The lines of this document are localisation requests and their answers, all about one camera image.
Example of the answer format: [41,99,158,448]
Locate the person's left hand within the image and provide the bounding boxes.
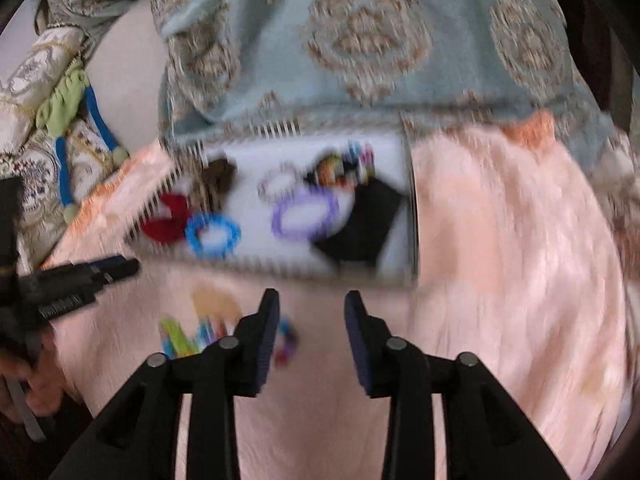
[0,332,67,417]

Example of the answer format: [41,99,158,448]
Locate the blue bracelet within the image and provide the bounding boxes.
[185,212,242,260]

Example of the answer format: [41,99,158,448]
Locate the multicoloured loom bracelet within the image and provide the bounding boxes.
[159,316,238,360]

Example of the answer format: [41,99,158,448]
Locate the striped box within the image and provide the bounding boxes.
[125,120,421,287]

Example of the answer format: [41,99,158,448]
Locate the red bow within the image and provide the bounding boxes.
[141,192,193,244]

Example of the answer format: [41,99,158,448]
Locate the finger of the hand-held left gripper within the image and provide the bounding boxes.
[75,255,141,293]

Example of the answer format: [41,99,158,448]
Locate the white pillow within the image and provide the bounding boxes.
[85,2,171,153]

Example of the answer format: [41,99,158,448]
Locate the blue damask fabric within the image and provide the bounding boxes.
[35,0,616,161]

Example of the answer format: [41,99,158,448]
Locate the purple bead bracelet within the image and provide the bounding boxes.
[271,190,340,242]

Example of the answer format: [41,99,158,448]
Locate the colourful bead bracelet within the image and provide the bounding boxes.
[322,142,377,188]

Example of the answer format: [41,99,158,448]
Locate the green and blue stuffed toy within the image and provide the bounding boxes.
[36,67,130,223]

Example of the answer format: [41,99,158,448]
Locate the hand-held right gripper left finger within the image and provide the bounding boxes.
[50,288,281,480]

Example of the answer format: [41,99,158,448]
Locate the cream embroidered bolster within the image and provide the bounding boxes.
[0,27,86,136]

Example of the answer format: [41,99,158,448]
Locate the grey scrunchie hair tie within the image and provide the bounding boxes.
[257,162,303,201]

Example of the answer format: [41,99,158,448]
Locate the pink textured blanket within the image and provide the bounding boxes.
[40,112,631,480]

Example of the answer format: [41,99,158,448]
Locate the embroidered floral cushion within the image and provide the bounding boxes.
[0,110,126,266]

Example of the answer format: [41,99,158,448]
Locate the floral patterned cloth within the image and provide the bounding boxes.
[590,130,640,261]

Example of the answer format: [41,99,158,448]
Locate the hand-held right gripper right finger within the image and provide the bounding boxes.
[344,290,571,480]

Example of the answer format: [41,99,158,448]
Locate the tan round card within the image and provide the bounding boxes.
[192,287,242,321]

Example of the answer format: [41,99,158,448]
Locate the black sock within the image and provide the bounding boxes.
[310,180,406,271]

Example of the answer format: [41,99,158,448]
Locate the leopard print bow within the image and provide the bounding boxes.
[192,157,237,211]

